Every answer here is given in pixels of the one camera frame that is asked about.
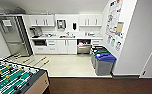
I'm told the steel sink basin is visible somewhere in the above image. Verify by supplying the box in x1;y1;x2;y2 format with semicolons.
59;34;70;39

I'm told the steel refrigerator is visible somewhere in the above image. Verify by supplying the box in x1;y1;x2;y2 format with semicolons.
0;14;34;58

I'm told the blue recycling bin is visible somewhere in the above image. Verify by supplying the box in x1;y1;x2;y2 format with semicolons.
91;48;110;69

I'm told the white drawer stack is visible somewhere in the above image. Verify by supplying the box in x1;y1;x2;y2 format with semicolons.
45;38;59;55
90;37;103;48

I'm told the small blue wall sign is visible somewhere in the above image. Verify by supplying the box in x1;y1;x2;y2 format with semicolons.
106;35;113;45

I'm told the chrome faucet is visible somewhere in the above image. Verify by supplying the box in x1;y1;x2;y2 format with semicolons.
65;31;71;37

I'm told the blue lid waste bin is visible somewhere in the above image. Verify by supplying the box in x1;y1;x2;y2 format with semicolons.
94;52;118;77

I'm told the green foosball table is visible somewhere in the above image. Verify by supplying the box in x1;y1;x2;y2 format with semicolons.
0;54;52;94

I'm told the wide white wall cabinet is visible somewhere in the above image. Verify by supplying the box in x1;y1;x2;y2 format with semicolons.
28;14;56;28

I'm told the stainless steel dishwasher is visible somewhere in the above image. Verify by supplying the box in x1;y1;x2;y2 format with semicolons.
76;38;93;55

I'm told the large printed wall poster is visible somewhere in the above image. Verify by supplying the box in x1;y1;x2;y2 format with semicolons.
104;0;125;37

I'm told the black soap dispenser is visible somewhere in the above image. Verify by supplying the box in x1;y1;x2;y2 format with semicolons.
71;21;78;31

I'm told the cork notice board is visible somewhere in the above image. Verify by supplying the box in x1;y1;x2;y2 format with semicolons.
115;21;125;35

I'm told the wide white low drawer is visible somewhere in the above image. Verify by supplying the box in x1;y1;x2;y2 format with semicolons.
33;45;48;55

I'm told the black built-in microwave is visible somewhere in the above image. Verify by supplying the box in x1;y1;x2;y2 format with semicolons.
32;38;48;47

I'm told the three-door white wall cabinet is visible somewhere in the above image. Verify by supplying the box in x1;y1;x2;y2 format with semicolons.
78;13;103;28

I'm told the steel paper towel dispenser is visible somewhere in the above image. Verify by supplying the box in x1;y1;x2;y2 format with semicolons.
55;18;67;31

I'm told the white two-door base cabinet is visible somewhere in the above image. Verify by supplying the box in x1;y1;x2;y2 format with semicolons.
56;38;78;56

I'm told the dark coffee machine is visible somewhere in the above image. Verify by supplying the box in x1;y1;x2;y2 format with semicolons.
29;27;42;39

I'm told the small green wall sign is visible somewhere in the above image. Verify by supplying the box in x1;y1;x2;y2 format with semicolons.
110;37;117;48

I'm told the black lid waste bin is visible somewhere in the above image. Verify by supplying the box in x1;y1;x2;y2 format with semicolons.
90;45;107;66

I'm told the dish rack with items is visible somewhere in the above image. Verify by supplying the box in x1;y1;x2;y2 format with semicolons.
39;32;55;39

